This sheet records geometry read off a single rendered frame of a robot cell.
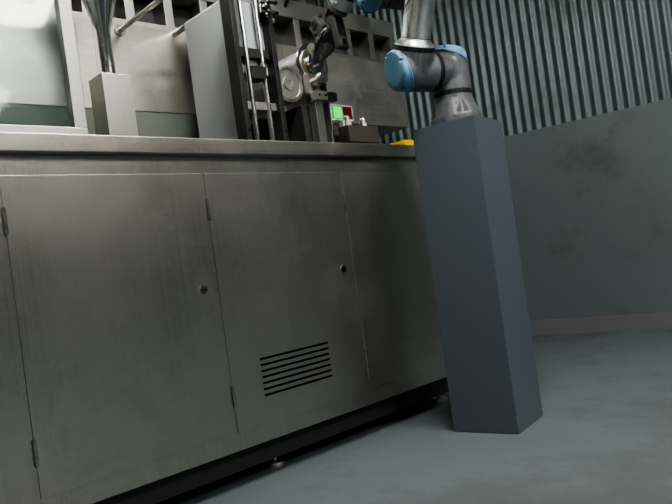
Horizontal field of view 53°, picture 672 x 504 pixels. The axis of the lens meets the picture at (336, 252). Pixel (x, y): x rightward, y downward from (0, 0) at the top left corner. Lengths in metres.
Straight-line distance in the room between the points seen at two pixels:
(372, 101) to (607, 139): 1.24
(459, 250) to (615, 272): 1.82
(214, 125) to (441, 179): 0.80
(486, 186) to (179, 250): 0.86
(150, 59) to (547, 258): 2.30
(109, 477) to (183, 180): 0.71
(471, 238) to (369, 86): 1.40
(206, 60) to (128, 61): 0.27
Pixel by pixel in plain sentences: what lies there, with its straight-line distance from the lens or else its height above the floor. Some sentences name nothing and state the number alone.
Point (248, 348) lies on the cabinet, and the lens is 1.80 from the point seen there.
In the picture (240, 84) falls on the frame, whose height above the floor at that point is 1.11.
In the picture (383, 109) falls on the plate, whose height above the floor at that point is 1.22.
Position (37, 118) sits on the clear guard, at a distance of 1.67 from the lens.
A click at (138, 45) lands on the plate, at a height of 1.37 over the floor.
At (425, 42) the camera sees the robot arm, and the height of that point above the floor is 1.12.
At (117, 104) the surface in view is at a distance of 2.08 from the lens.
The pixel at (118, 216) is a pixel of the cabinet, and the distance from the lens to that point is 1.64.
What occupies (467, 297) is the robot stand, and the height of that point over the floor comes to 0.39.
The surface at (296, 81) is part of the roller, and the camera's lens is 2.42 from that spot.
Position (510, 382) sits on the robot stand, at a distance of 1.97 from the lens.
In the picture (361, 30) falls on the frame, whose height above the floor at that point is 1.58.
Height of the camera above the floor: 0.54
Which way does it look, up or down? 1 degrees up
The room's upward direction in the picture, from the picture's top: 8 degrees counter-clockwise
